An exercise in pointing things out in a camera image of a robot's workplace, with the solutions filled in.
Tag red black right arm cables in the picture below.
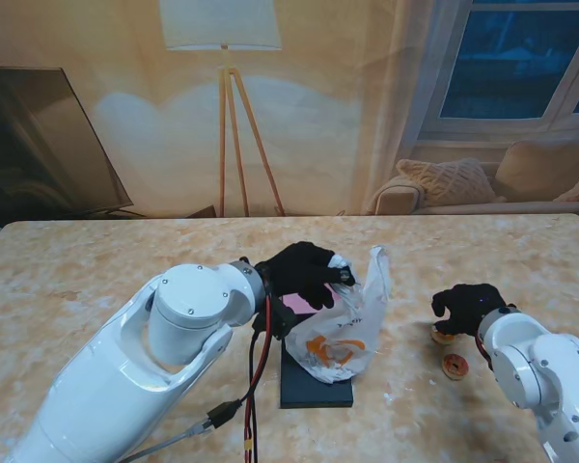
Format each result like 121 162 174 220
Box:
475 332 496 370

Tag printed living room backdrop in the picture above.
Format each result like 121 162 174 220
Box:
0 0 579 224

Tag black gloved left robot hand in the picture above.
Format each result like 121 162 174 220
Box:
255 242 357 311

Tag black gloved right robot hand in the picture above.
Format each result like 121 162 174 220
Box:
431 283 516 338

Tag red black arm cables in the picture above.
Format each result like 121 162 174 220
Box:
243 293 274 463
475 332 496 370

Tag black gift box pink inside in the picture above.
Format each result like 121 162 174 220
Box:
279 291 342 330

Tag grey usb cable black plug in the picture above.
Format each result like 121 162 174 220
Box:
120 399 245 463

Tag black gift box lid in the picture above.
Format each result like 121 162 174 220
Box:
279 337 356 410

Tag mini donut red striped icing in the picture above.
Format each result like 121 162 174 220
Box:
442 354 470 381

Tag red black left arm cables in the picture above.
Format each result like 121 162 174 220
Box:
243 293 274 463

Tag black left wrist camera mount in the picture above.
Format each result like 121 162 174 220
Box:
253 303 296 341

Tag mini donut yellow icing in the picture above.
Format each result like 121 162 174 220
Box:
430 323 457 345

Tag white plastic bag orange print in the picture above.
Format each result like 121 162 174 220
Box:
283 244 392 386

